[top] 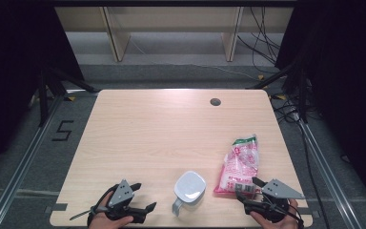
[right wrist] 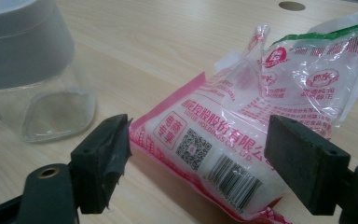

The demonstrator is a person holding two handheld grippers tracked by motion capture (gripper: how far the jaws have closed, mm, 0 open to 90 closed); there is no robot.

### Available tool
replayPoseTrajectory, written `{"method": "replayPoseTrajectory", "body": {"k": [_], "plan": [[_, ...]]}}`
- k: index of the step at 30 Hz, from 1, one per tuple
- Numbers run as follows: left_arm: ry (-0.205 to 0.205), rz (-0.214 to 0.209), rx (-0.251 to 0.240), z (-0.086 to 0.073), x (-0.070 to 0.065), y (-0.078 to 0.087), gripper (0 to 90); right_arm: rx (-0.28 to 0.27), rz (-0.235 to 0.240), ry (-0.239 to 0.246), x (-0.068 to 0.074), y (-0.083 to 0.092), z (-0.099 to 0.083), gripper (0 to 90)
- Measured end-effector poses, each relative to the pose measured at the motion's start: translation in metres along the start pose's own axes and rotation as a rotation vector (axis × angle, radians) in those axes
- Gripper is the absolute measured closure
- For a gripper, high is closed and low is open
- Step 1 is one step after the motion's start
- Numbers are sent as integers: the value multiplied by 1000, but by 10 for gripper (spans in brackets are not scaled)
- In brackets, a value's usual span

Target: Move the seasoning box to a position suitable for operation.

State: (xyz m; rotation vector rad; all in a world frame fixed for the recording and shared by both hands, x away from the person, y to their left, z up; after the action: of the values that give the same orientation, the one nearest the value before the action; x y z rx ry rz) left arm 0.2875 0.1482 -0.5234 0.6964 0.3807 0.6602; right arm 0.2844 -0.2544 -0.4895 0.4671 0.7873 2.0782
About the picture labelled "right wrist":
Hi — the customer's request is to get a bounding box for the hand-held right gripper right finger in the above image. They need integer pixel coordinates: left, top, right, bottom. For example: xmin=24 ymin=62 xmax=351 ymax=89
xmin=264 ymin=114 xmax=352 ymax=217

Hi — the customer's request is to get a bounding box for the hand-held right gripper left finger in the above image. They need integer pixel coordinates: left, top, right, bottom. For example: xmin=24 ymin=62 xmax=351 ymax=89
xmin=69 ymin=113 xmax=133 ymax=215

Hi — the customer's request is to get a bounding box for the clear plastic bag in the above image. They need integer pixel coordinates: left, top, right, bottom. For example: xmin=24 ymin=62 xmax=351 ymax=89
xmin=129 ymin=8 xmax=358 ymax=224

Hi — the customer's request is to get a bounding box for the glass jar with grey lid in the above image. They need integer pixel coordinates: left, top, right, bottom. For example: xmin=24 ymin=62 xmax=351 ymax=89
xmin=0 ymin=0 xmax=97 ymax=144

